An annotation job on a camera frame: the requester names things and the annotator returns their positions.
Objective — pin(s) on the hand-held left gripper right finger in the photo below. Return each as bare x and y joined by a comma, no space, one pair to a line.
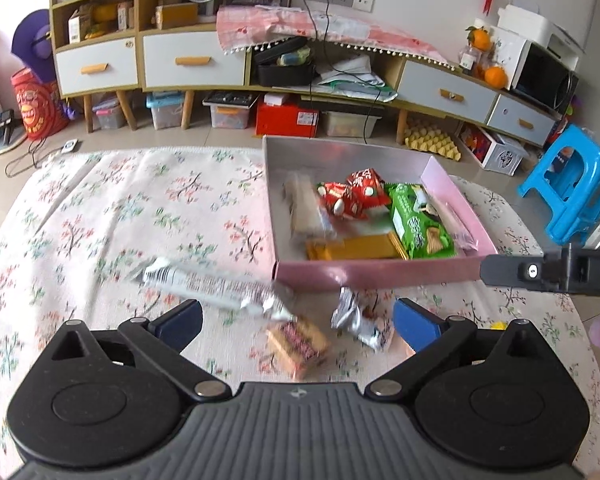
417,322

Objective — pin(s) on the blue lid storage bin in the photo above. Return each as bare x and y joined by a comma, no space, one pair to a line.
165,110

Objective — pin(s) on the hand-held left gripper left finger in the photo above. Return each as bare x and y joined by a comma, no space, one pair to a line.
180,320

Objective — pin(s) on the tall wooden shelf cabinet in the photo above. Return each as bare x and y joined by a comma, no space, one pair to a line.
140,0

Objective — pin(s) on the green snack packet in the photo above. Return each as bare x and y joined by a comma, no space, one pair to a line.
415,225

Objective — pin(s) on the pink flower snack packet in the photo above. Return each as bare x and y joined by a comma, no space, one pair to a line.
457,227

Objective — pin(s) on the yellow snack packet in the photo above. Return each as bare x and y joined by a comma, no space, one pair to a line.
497,326

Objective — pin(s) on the long silver white snack packet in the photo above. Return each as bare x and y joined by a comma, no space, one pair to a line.
205,285

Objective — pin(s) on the pile of papers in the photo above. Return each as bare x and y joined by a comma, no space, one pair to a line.
350,80

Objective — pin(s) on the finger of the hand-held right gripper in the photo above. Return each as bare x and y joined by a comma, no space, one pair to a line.
510,270

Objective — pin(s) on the white appliance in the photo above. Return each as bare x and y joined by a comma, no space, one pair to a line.
525,20

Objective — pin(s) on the brown wafer packet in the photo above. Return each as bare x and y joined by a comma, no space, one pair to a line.
297,345

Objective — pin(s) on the black container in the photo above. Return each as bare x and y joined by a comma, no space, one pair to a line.
285,74

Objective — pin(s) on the purple round object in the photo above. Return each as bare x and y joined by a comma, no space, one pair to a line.
30,35

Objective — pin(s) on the silver dark snack packet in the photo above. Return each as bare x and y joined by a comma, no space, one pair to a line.
352,317

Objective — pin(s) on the red box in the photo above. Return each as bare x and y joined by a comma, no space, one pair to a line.
285,120

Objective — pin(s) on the red round gift bag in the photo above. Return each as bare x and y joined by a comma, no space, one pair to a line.
37,110

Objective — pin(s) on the blue plastic stool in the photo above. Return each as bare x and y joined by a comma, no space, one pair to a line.
575,160

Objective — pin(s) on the floral tablecloth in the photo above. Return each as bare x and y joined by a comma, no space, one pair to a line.
105,210

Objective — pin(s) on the pink cardboard box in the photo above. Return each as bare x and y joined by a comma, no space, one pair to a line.
360,272

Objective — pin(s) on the wide clear storage bin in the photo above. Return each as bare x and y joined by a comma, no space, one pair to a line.
230,112

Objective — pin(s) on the orange fruit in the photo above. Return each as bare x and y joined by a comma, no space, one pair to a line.
496,77
479,39

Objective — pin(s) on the white printed box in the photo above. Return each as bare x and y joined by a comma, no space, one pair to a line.
505,157

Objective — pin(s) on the white cabinet drawer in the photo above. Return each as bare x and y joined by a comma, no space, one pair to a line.
520,110
195,77
97,55
445,80

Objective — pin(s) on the white blue cracker packet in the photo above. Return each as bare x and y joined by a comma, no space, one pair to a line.
305,205

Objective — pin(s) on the pink cloth cover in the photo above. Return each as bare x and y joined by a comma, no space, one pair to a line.
260,25

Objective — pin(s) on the microwave oven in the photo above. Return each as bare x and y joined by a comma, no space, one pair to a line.
540,77

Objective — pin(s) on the long wooden low cabinet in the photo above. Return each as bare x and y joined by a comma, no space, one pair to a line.
395,67

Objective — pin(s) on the gold snack packet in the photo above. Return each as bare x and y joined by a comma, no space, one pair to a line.
360,247

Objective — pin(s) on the yellow egg tray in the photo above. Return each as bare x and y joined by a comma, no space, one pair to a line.
430,142

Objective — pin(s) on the white carton box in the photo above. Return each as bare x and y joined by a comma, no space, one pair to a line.
75,27

